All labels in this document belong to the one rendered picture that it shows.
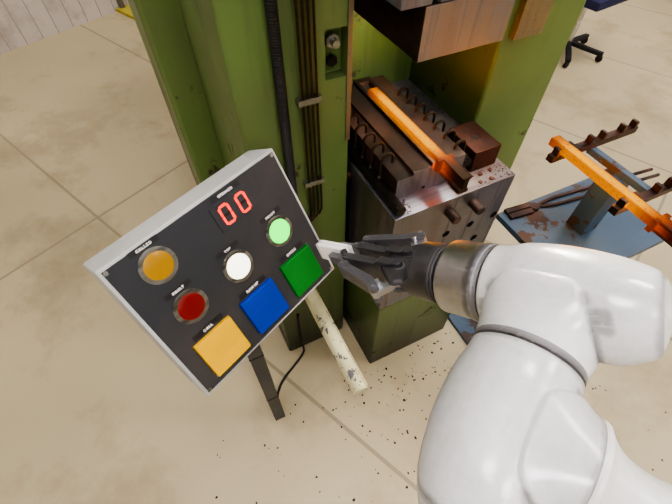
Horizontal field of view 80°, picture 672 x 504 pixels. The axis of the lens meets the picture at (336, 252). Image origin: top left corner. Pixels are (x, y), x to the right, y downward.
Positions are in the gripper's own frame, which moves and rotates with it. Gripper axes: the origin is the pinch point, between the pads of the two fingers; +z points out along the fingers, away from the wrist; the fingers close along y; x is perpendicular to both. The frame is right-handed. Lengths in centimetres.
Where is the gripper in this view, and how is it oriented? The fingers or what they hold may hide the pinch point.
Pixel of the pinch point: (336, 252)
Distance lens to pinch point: 63.5
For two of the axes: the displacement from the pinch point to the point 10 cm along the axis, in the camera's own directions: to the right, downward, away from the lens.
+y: 6.3, -6.2, 4.8
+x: -3.8, -7.8, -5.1
